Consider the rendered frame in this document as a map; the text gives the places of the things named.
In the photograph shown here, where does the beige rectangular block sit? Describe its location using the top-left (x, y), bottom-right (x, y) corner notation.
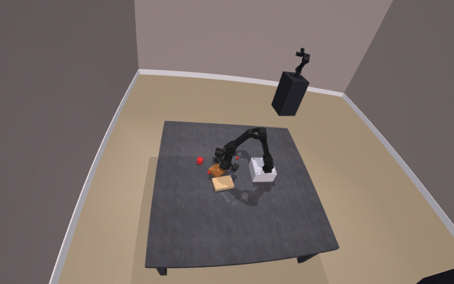
top-left (212, 176), bottom-right (234, 192)

